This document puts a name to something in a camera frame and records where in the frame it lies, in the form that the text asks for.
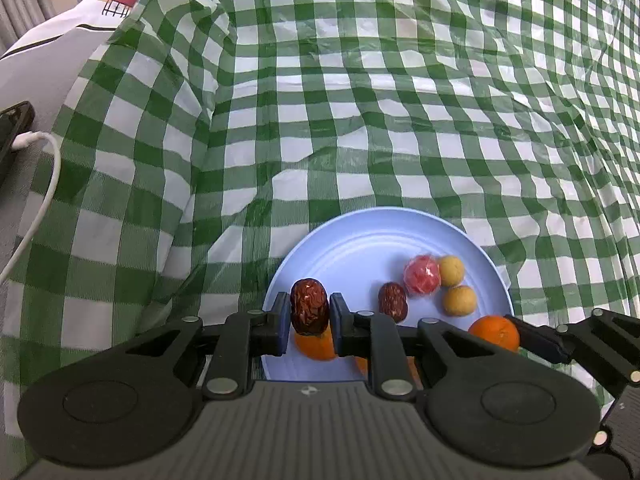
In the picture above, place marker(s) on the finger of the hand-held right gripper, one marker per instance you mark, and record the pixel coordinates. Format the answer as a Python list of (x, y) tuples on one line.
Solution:
[(537, 340)]

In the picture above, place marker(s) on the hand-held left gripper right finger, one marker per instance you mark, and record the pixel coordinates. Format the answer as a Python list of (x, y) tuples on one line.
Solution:
[(337, 327)]

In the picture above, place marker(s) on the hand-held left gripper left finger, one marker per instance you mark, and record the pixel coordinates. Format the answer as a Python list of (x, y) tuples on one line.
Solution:
[(282, 330)]

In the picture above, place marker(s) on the small orange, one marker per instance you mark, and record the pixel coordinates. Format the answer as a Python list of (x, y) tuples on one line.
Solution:
[(495, 332), (362, 364), (315, 349)]

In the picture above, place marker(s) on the red date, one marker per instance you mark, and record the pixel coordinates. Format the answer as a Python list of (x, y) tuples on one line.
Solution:
[(392, 301), (310, 312)]

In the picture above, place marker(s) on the blue plate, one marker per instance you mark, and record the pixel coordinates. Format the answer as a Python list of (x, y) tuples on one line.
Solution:
[(360, 250)]

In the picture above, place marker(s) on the yellow round fruit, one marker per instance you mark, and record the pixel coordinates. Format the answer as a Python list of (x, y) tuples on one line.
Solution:
[(459, 300), (451, 270)]

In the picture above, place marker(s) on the red candy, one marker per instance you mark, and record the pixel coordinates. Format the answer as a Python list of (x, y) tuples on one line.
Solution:
[(422, 274)]

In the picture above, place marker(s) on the green checked tablecloth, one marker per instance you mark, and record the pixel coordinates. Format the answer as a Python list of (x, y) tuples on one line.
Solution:
[(350, 85)]

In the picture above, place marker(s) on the grey cushion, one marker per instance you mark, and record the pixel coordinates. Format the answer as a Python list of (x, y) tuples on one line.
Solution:
[(17, 210)]

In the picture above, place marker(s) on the black smartphone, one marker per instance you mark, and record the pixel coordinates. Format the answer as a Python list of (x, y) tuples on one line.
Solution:
[(12, 130)]

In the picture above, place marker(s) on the white printed pillow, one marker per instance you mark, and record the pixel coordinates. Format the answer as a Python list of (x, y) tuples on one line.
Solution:
[(55, 25)]

